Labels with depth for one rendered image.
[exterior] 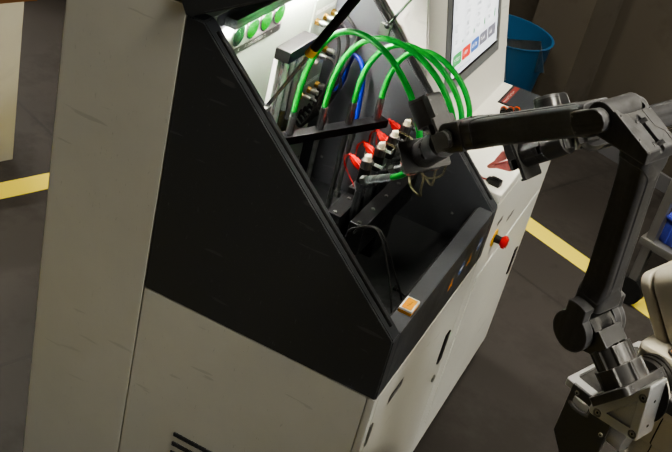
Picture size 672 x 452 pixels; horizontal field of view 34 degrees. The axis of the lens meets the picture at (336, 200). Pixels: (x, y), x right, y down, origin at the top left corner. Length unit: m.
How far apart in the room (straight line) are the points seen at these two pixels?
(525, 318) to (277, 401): 1.86
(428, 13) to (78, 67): 0.87
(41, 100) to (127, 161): 2.51
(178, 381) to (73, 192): 0.49
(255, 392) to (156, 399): 0.29
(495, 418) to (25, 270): 1.64
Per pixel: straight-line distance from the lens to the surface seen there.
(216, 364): 2.47
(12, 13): 4.09
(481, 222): 2.70
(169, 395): 2.60
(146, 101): 2.26
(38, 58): 5.19
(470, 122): 1.99
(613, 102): 1.75
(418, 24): 2.70
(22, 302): 3.67
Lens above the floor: 2.28
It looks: 31 degrees down
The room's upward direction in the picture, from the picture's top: 14 degrees clockwise
